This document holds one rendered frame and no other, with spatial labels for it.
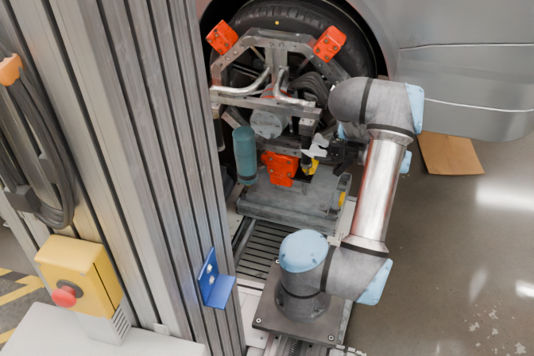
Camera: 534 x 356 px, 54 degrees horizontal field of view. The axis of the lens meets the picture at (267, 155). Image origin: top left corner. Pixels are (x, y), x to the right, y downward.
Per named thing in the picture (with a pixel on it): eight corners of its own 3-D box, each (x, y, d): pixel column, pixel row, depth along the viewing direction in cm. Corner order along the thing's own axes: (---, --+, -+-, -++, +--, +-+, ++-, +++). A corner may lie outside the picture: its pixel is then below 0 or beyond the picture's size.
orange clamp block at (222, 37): (240, 36, 194) (222, 18, 191) (232, 47, 189) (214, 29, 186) (229, 46, 199) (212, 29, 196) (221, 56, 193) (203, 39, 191)
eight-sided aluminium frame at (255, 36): (347, 156, 214) (357, 40, 178) (344, 167, 210) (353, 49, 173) (226, 133, 229) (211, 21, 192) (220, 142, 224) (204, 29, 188)
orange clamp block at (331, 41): (331, 52, 186) (347, 36, 179) (326, 64, 180) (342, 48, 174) (316, 40, 184) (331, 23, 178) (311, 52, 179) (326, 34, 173)
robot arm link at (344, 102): (313, 109, 127) (337, 145, 174) (357, 117, 124) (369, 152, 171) (324, 63, 128) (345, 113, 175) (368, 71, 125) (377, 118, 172)
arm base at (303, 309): (324, 329, 133) (326, 307, 126) (268, 315, 136) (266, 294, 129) (335, 280, 143) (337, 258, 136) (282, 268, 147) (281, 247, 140)
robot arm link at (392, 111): (324, 289, 132) (371, 84, 136) (383, 306, 128) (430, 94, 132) (316, 295, 121) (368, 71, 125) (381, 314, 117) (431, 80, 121)
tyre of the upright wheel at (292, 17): (217, -19, 210) (241, 112, 253) (191, 8, 194) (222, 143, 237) (381, -14, 189) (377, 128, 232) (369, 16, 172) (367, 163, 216)
